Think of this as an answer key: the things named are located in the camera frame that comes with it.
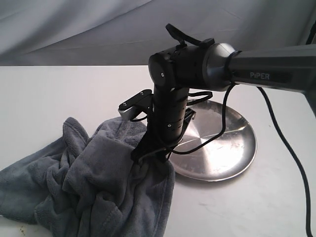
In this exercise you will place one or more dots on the round stainless steel plate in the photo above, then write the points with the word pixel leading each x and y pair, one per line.
pixel 224 158

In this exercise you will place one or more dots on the grey backdrop cloth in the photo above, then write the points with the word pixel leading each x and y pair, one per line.
pixel 127 32

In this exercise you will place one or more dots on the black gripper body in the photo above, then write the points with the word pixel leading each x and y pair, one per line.
pixel 167 120

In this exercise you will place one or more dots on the grey-blue fleece towel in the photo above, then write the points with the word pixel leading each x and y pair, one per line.
pixel 88 186

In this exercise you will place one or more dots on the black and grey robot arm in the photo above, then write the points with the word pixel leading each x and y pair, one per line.
pixel 195 64

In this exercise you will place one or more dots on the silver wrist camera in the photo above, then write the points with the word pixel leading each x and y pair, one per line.
pixel 138 107

